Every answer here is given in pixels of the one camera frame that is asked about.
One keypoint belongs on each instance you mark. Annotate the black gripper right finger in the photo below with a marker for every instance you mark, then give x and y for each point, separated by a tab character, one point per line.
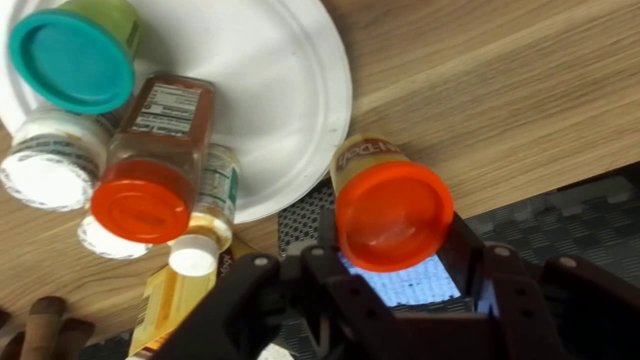
547	312

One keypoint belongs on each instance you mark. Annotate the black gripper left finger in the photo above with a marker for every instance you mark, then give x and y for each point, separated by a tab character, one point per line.
267	312

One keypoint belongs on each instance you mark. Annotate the white bottle yellow label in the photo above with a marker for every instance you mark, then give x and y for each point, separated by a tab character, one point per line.
217	192

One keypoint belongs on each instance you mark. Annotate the yellow tub orange lid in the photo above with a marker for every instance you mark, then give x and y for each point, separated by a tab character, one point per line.
393	212

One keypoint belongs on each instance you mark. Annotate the brown spice bottle orange cap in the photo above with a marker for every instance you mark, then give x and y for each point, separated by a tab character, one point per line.
161	152

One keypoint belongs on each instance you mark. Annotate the small tub teal lid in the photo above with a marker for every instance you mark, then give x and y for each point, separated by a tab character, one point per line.
70	61

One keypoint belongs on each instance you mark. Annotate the white round plate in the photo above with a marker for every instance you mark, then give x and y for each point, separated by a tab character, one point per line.
280	101

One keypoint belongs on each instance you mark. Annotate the yellow open tea box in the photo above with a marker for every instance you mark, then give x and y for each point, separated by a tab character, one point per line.
167	302

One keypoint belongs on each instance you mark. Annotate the blue folded cloth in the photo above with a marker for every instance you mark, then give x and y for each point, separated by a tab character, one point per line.
416	282

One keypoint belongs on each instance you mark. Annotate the brown moose plush toy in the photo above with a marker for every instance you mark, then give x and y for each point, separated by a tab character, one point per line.
42	331

